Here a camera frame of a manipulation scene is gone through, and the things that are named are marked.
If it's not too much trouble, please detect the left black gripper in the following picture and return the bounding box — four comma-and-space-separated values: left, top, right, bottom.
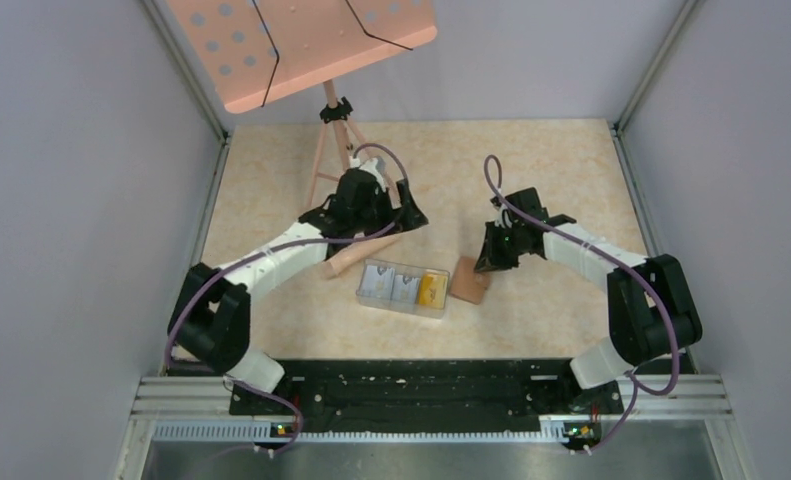
353, 180, 427, 240

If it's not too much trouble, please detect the brown leather card holder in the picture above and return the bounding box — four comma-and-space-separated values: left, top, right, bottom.
449, 256, 491, 305

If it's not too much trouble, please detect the clear plastic card box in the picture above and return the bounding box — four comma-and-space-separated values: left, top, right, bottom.
356, 259, 451, 319

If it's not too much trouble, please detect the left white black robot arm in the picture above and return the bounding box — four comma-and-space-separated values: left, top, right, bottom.
167, 167, 428, 414

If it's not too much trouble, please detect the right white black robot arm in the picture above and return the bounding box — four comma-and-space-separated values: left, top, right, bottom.
474, 188, 703, 412

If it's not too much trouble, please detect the grey white credit card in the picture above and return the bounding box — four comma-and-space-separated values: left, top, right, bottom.
357, 264, 396, 300

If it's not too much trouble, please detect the yellow credit card stack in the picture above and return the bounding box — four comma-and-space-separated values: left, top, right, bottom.
416, 272, 449, 310

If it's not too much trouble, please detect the pink music stand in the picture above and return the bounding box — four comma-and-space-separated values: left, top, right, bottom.
167, 0, 438, 203

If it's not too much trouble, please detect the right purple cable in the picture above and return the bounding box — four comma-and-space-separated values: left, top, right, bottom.
483, 154, 682, 455

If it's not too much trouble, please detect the purple cable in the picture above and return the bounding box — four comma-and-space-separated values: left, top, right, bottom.
483, 154, 682, 455
163, 142, 410, 457

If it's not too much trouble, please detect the pink cylindrical handle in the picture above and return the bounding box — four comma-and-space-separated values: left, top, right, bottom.
320, 234, 401, 279

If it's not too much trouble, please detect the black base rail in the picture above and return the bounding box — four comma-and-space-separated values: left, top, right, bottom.
229, 359, 624, 434

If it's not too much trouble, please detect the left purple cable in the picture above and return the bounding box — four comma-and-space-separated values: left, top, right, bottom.
163, 142, 410, 457

